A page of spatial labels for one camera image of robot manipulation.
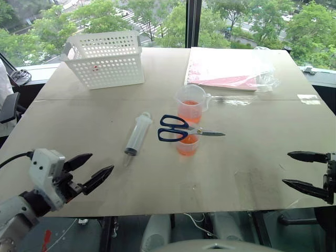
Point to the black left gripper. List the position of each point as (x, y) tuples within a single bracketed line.
[(67, 185)]

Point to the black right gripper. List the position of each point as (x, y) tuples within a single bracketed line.
[(331, 178)]

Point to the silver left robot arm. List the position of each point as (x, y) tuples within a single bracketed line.
[(11, 215)]

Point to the large clear plastic syringe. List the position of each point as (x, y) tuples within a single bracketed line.
[(137, 135)]

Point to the small clear plastic cup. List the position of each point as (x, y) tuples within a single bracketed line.
[(187, 147)]

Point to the large clear measuring cup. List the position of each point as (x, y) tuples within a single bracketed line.
[(190, 105)]

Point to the black metal tube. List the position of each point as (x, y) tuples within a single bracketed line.
[(296, 220)]

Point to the clear tape strip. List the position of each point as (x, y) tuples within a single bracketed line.
[(309, 99)]

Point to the grey rounded robot leg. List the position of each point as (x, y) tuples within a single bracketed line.
[(227, 225), (156, 231)]

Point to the black chair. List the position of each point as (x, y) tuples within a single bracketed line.
[(9, 106)]

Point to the clear plastic bag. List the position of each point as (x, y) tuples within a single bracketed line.
[(266, 78)]

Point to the clear plastic film sheet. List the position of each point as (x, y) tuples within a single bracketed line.
[(233, 99)]

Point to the white perforated plastic basket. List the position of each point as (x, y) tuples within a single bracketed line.
[(105, 63)]

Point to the grey rounded robot torso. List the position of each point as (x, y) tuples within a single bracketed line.
[(218, 246)]

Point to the person in white clothing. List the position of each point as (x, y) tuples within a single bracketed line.
[(4, 86)]

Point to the pink paper stack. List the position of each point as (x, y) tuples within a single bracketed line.
[(223, 68)]

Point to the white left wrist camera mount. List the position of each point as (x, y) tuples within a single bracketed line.
[(43, 168)]

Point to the black window frame post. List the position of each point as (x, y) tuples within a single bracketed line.
[(193, 23)]

